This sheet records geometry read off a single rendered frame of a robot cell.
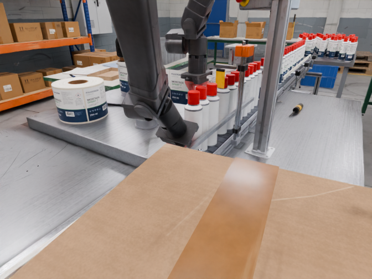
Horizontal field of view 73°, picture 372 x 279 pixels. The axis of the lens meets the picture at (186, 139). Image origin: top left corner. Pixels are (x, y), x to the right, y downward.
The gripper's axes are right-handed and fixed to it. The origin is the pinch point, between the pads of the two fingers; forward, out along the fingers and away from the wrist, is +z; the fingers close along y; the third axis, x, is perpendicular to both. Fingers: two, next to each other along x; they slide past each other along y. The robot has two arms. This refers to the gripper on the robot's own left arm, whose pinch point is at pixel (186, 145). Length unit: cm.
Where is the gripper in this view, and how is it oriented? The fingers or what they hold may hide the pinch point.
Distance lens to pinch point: 72.6
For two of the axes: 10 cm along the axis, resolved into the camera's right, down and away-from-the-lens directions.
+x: -4.3, 8.4, -3.3
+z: 3.1, 4.8, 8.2
